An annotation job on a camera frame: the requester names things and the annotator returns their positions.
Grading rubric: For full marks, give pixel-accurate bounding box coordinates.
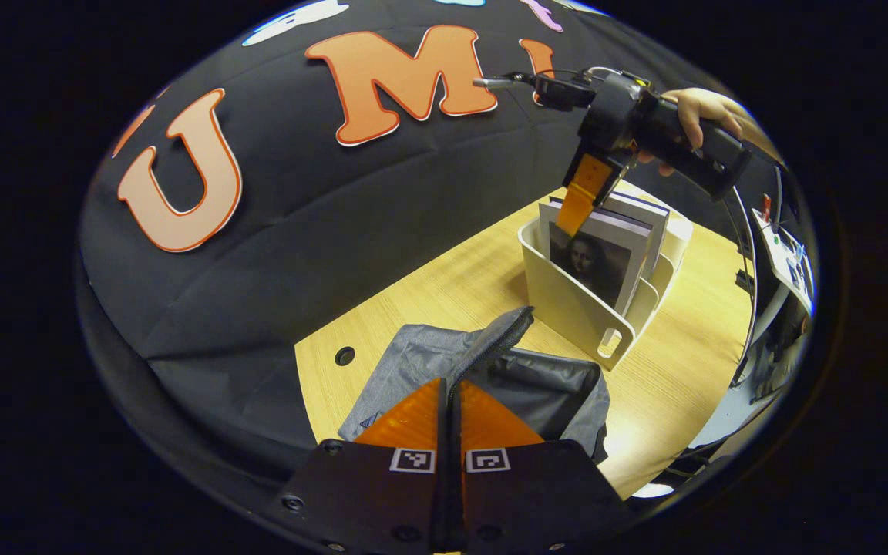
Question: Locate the black backdrop cloth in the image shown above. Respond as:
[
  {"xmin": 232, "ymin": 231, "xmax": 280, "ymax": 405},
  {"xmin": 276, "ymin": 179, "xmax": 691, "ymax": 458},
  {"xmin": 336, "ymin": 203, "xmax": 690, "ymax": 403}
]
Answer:
[{"xmin": 78, "ymin": 0, "xmax": 784, "ymax": 494}]

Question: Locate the white plastic bookshelf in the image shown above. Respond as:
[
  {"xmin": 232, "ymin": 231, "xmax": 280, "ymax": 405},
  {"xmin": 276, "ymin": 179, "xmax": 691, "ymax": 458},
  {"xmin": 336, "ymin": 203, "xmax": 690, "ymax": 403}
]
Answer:
[{"xmin": 519, "ymin": 181, "xmax": 694, "ymax": 372}]

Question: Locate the portrait cover book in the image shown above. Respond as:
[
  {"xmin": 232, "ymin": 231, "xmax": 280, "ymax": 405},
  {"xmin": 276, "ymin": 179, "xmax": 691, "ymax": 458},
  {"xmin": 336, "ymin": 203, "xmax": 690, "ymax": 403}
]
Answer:
[{"xmin": 538, "ymin": 202, "xmax": 653, "ymax": 315}]

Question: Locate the grey schoolbag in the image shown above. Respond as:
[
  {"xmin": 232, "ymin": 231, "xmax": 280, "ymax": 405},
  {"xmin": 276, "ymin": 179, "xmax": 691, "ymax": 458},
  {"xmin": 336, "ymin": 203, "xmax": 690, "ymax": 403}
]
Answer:
[{"xmin": 338, "ymin": 306, "xmax": 612, "ymax": 463}]

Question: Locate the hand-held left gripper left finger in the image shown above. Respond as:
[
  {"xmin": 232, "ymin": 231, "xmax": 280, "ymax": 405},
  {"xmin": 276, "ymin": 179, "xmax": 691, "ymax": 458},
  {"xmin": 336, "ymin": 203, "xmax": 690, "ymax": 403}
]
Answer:
[{"xmin": 278, "ymin": 378, "xmax": 449, "ymax": 554}]

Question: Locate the black backdrop stand pole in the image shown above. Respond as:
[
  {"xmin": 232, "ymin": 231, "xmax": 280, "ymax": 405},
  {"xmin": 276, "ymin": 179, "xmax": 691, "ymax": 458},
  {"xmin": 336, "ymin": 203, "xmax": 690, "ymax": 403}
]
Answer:
[{"xmin": 729, "ymin": 185, "xmax": 759, "ymax": 386}]

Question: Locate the blue cover book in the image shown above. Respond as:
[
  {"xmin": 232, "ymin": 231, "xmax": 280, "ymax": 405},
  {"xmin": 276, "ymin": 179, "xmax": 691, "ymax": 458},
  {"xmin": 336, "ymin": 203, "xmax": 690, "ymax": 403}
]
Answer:
[{"xmin": 548, "ymin": 191, "xmax": 671, "ymax": 278}]

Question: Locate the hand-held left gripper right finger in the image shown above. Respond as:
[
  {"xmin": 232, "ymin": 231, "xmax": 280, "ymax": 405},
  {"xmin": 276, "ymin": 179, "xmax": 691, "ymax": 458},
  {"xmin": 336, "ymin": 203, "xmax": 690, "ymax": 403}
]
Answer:
[{"xmin": 452, "ymin": 379, "xmax": 630, "ymax": 554}]

